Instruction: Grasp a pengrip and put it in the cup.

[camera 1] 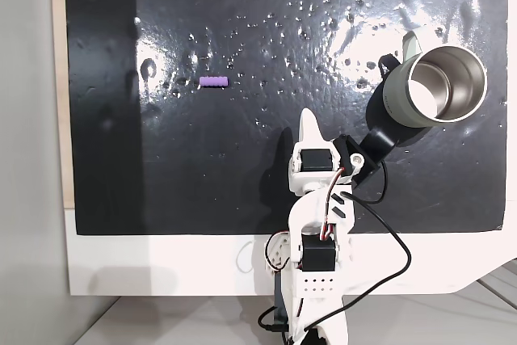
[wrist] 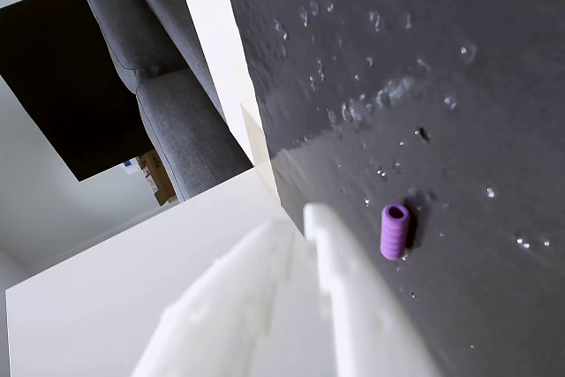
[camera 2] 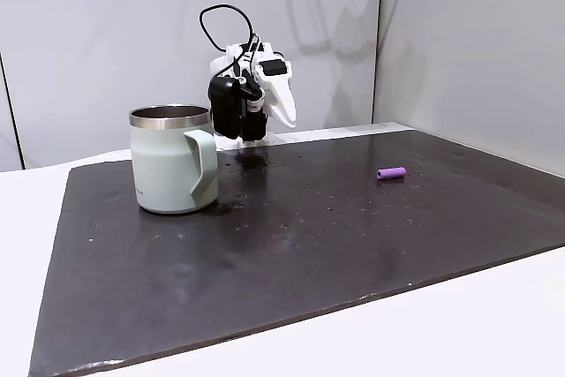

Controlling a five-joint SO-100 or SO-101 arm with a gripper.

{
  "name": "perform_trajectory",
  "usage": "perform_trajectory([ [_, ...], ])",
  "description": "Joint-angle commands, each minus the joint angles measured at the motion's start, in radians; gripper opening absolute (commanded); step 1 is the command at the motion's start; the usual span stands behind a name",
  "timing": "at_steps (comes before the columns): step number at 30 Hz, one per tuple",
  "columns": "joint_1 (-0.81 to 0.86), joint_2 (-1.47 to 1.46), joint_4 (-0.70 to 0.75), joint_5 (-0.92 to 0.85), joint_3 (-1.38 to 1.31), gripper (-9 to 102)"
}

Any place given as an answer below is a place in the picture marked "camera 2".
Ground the purple pen grip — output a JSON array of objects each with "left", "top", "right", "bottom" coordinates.
[{"left": 375, "top": 166, "right": 408, "bottom": 182}]

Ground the pale green steel-rimmed mug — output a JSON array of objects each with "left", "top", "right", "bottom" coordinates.
[{"left": 128, "top": 104, "right": 220, "bottom": 215}]

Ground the black oval camera box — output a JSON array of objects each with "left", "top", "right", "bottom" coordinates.
[{"left": 207, "top": 76, "right": 244, "bottom": 140}]

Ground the black camera cable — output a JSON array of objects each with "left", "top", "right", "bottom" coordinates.
[{"left": 199, "top": 4, "right": 262, "bottom": 79}]

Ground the black table mat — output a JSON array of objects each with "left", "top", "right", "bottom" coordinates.
[{"left": 27, "top": 123, "right": 565, "bottom": 377}]

